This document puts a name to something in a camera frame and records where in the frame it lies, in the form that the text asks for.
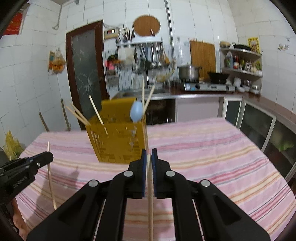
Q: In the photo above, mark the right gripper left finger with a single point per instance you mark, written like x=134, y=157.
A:
x=142, y=170

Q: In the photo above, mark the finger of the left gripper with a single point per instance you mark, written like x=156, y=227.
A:
x=34, y=158
x=46, y=158

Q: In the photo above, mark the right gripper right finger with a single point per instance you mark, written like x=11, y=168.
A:
x=156, y=173

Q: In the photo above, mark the wooden chopstick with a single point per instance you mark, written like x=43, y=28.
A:
x=51, y=186
x=150, y=195

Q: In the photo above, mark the left hand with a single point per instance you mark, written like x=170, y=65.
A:
x=19, y=221

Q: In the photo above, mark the yellow plastic bag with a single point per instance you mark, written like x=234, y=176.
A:
x=12, y=147

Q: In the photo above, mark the yellow perforated utensil holder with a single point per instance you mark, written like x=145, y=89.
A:
x=117, y=139

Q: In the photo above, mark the wooden stick leaning left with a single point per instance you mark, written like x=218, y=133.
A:
x=43, y=122

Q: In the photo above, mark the wooden stick leaning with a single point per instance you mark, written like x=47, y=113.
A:
x=65, y=116
x=43, y=122

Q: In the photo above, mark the wooden stick leaning right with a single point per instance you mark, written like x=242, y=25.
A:
x=65, y=116

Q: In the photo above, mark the light blue spoon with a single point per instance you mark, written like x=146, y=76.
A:
x=136, y=111

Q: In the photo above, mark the pink striped table cloth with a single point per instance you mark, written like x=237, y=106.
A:
x=210, y=149

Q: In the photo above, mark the stainless steel sink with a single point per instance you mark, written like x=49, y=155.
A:
x=138, y=93

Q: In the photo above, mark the gas stove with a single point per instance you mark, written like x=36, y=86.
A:
x=192, y=86

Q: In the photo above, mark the stainless steel cooking pot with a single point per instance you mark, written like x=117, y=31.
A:
x=189, y=72

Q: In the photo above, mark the hanging orange plastic bag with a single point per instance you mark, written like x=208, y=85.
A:
x=56, y=63

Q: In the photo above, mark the black wok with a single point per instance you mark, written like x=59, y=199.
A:
x=218, y=78

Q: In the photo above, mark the rectangular wooden cutting board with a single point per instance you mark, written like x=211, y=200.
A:
x=203, y=55

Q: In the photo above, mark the corner shelf rack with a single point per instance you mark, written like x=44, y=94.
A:
x=244, y=65

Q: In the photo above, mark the round wooden cutting board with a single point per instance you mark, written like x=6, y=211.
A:
x=146, y=25

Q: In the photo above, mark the white wall utensil shelf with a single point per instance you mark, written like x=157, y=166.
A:
x=130, y=44

